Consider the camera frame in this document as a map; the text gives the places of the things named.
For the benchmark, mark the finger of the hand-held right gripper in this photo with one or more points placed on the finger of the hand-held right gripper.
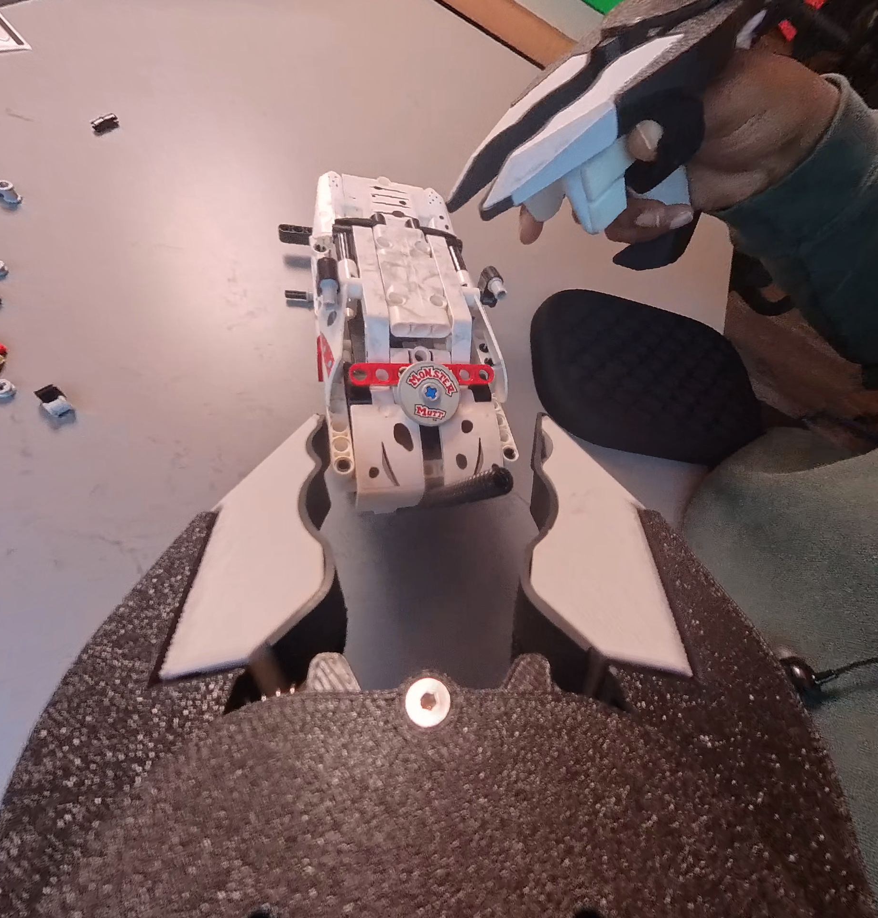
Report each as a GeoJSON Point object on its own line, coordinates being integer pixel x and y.
{"type": "Point", "coordinates": [561, 151]}
{"type": "Point", "coordinates": [583, 79]}

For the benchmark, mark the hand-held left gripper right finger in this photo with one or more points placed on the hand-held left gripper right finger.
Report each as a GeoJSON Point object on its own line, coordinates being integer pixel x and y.
{"type": "Point", "coordinates": [611, 574]}

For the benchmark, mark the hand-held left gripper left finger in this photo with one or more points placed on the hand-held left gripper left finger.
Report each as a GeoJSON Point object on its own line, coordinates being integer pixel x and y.
{"type": "Point", "coordinates": [246, 574]}

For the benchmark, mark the white lego vehicle model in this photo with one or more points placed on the white lego vehicle model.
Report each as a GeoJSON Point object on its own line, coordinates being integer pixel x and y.
{"type": "Point", "coordinates": [411, 330]}

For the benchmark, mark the person's right forearm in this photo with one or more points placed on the person's right forearm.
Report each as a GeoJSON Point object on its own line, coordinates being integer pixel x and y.
{"type": "Point", "coordinates": [841, 215]}

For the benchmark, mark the small black lego connector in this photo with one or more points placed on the small black lego connector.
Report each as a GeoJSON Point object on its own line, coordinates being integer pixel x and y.
{"type": "Point", "coordinates": [105, 122]}

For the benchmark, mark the person's right hand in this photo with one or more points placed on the person's right hand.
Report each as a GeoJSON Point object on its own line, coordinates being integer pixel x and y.
{"type": "Point", "coordinates": [762, 129]}

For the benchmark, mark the person's green sweatshirt torso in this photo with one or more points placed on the person's green sweatshirt torso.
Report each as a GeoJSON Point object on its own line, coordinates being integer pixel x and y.
{"type": "Point", "coordinates": [812, 574]}

